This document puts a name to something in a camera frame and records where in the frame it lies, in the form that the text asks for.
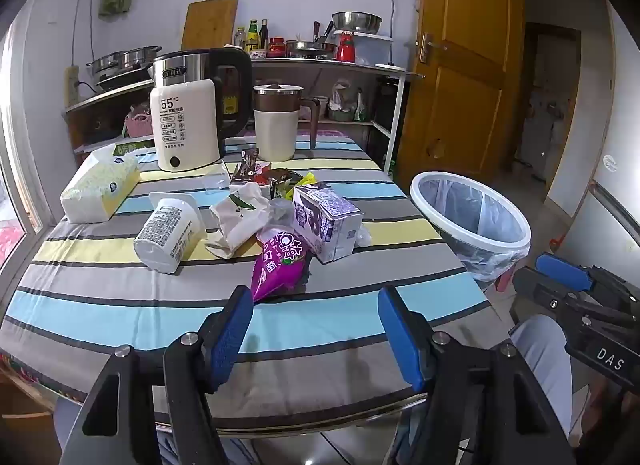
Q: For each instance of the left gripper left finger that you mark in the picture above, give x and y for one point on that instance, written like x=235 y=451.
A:
x=196 y=364

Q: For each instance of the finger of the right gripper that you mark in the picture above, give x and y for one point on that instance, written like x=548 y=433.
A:
x=573 y=277
x=564 y=305

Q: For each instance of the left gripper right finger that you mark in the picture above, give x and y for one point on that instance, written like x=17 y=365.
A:
x=437 y=366

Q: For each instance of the purple snack bag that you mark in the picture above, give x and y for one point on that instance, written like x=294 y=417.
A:
x=281 y=264

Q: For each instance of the white yogurt cup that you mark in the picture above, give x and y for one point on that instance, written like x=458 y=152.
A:
x=171 y=232

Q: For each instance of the white paper bag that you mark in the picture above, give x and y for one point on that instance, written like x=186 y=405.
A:
x=240 y=215

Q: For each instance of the clear plastic wrap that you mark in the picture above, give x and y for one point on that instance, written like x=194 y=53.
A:
x=282 y=213

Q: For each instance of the purple milk carton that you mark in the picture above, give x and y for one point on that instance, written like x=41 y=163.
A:
x=327 y=222

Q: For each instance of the brown coffee sachet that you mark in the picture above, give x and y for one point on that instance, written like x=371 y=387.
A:
x=245 y=170

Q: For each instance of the yellow snack packet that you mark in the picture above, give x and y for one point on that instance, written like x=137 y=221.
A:
x=308 y=179

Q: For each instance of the white trash bin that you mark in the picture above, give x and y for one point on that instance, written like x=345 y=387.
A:
x=487 y=232

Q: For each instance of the clear zip bag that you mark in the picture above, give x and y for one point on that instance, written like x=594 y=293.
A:
x=216 y=180

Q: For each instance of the wooden door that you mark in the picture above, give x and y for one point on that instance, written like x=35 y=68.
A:
x=460 y=115

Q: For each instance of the small brown wrapper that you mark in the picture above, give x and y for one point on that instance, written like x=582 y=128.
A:
x=281 y=181

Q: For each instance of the yellow tissue pack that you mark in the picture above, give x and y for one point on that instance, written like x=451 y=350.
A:
x=100 y=185

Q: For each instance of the metal shelf rack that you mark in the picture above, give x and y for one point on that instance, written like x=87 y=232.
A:
x=316 y=75

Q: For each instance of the white electric kettle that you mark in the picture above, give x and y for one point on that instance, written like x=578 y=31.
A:
x=187 y=105

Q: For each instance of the cream brown lidded mug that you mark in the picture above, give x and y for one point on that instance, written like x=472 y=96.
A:
x=276 y=115

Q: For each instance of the red bottle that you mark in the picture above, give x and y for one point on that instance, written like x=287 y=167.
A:
x=345 y=51

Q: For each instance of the steel pot on stove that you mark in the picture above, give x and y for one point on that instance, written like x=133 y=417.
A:
x=122 y=61

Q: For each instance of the steel bowl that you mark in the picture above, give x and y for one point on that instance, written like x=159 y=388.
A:
x=356 y=21

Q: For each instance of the wooden cutting board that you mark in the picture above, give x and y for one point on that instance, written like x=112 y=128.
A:
x=209 y=24

